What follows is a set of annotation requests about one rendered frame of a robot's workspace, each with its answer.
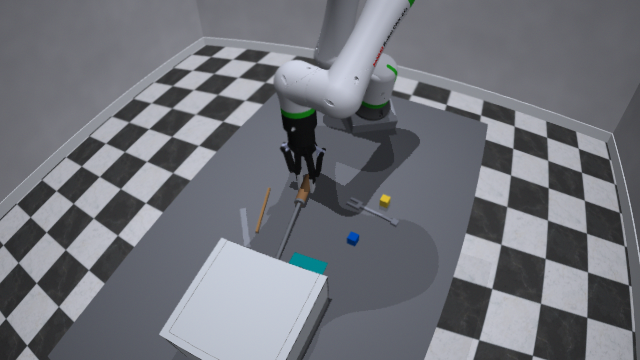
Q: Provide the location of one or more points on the teal square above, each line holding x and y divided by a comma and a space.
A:
308, 263

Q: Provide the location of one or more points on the pale grey flat bar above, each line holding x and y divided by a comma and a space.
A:
245, 230

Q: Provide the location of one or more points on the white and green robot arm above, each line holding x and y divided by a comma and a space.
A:
338, 92

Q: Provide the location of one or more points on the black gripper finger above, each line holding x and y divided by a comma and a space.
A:
310, 165
293, 167

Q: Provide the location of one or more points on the yellow cube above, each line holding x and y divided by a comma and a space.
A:
384, 201

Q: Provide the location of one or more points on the blue cube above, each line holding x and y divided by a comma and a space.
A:
353, 238

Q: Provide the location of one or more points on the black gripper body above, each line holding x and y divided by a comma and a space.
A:
305, 140

